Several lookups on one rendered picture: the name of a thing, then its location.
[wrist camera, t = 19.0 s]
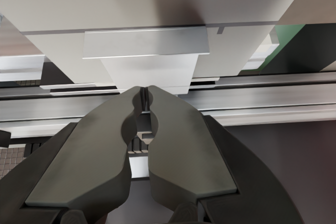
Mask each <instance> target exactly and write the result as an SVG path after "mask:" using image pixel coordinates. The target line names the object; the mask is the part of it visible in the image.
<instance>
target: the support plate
mask: <svg viewBox="0 0 336 224"><path fill-rule="evenodd" d="M293 1H294V0H0V12H1V13H2V14H3V15H4V16H5V17H6V18H7V19H8V20H9V21H10V22H11V23H12V24H13V25H14V26H15V27H16V28H17V29H18V30H19V31H21V32H27V31H51V30H76V29H100V28H124V27H148V26H172V25H197V24H221V23H245V22H269V21H279V19H280V18H281V17H282V15H283V14H284V13H285V11H286V10H287V9H288V7H289V6H290V5H291V3H292V2H293ZM274 26H275V25H254V26H230V27H224V30H223V32H222V34H217V32H218V30H219V27H206V32H207V39H208V45H209V54H199V55H198V58H197V61H196V65H195V68H194V72H193V75H192V78H203V77H223V76H237V75H238V74H239V72H240V71H241V70H242V68H243V67H244V66H245V64H246V63H247V62H248V60H249V59H250V58H251V56H252V55H253V54H254V52H255V51H256V50H257V48H258V47H259V46H260V44H261V43H262V42H263V40H264V39H265V38H266V36H267V35H268V34H269V33H270V31H271V30H272V29H273V27H274ZM25 36H26V37H27V38H28V39H29V40H30V41H31V42H32V43H33V44H34V45H35V46H36V47H37V48H38V49H39V50H40V51H41V52H42V53H44V54H45V55H46V56H47V57H48V58H49V59H50V60H51V61H52V62H53V63H54V64H55V65H56V66H57V67H58V68H59V69H60V70H61V71H62V72H63V73H64V74H66V75H67V76H68V77H69V78H70V79H71V80H72V81H73V82H74V83H75V84H82V83H102V82H113V80H112V78H111V77H110V75H109V73H108V71H107V70H106V68H105V66H104V65H103V63H102V61H101V60H100V59H85V60H83V49H84V39H85V33H63V34H39V35H25Z"/></svg>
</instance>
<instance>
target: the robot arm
mask: <svg viewBox="0 0 336 224"><path fill-rule="evenodd" d="M146 104H147V111H150V119H151V130H152V134H153V135H154V138H153V140H152V141H151V142H150V143H149V145H148V171H149V180H150V188H151V196H152V198H153V199H154V200H155V201H156V202H157V203H159V204H161V205H162V206H164V207H166V208H168V209H170V210H172V211H173V212H174V213H173V215H172V216H171V218H170V220H169V222H168V223H158V224H305V222H304V220H303V218H302V216H301V214H300V212H299V210H298V209H297V207H296V205H295V203H294V202H293V200H292V198H291V197H290V195H289V194H288V192H287V191H286V189H285V188H284V186H283V185H282V184H281V182H280V181H279V180H278V178H277V177H276V176H275V175H274V173H273V172H272V171H271V170H270V169H269V168H268V166H267V165H266V164H265V163H264V162H263V161H262V160H261V159H260V158H259V157H258V156H257V155H256V154H255V153H254V152H252V151H251V150H250V149H249V148H248V147H247V146H246V145H244V144H243V143H242V142H241V141H240V140H239V139H237V138H236V137H235V136H234V135H233V134H232V133H230V132H229V131H228V130H227V129H226V128H225V127H223V126H222V125H221V124H220V123H219V122H218V121H217V120H215V119H214V118H213V117H212V116H211V115H203V114H202V113H201V112H200V111H199V110H198V109H196V108H195V107H194V106H192V105H191V104H189V103H188V102H186V101H185V100H183V99H181V98H179V97H177V96H175V95H173V94H171V93H169V92H167V91H165V90H163V89H161V88H159V87H157V86H155V85H150V86H146V87H142V86H134V87H132V88H130V89H128V90H126V91H124V92H122V93H120V94H119V95H117V96H115V97H113V98H111V99H109V100H107V101H106V102H104V103H102V104H101V105H99V106H97V107H96V108H94V109H93V110H92V111H90V112H89V113H88V114H86V115H85V116H84V117H83V118H82V119H81V120H80V121H79V122H70V123H69V124H68V125H66V126H65V127H64V128H63V129H61V130H60V131H59V132H58V133H56V134H55V135H54V136H53V137H51V138H50V139H49V140H48V141H46V142H45V143H44V144H43V145H41V146H40V147H39V148H38V149H36V150H35V151H34V152H33V153H31V154H30V155H29V156H28V157H26V158H25V159H24V160H23V161H21V162H20V163H19V164H18V165H17V166H15V167H14V168H13V169H12V170H11V171H9V172H8V173H7V174H6V175H5V176H4V177H3V178H2V179H1V180H0V224H105V223H106V219H107V216H108V213H110V212H111V211H113V210H114V209H116V208H118V207H119V206H121V205H122V204H124V203H125V202H126V200H127V199H128V197H129V193H130V187H131V180H132V170H131V164H130V159H129V153H128V146H129V144H130V142H131V141H132V139H133V138H134V137H135V136H136V135H137V133H138V131H137V123H136V120H137V118H138V116H139V115H140V114H141V113H142V112H143V111H145V109H146Z"/></svg>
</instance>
